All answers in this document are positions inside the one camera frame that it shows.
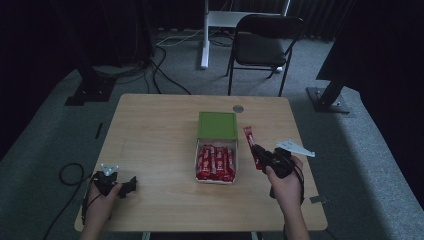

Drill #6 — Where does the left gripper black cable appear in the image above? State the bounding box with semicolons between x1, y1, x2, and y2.
80;174;102;226

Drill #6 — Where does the person's right hand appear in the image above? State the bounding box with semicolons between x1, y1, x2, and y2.
265;155;305;205

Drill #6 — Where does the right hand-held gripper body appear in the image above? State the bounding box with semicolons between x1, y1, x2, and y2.
262;139;316;180

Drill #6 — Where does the black stand with base plate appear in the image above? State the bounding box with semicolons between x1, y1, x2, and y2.
64;49;117;107

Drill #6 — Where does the black slanted stand with base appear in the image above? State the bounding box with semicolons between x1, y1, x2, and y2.
305;74;352;115

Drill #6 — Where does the black folding chair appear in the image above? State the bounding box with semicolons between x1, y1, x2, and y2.
225;13;305;98

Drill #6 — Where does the person's left hand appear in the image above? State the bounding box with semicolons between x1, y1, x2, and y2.
85;181;123;231

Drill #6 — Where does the dark curtain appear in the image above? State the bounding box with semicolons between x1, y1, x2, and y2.
288;0;336;42

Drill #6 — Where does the black looped floor cable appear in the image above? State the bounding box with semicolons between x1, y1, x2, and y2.
42;162;86;240

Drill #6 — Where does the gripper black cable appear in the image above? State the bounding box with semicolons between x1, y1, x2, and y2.
80;174;102;226
292;163;306;205

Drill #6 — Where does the white floor cable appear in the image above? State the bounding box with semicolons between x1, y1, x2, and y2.
155;27;205;48

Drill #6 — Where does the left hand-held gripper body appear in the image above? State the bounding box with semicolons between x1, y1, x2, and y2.
92;162;123;198

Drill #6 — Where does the white box with green lid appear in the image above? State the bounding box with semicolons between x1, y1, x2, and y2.
194;111;240;185

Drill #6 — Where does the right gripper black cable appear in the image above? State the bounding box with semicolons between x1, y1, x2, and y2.
292;163;306;205

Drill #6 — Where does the red snack packet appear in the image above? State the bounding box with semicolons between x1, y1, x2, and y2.
214;146;224;182
196;144;209;181
242;125;265;171
205;145;217;182
221;147;231;183

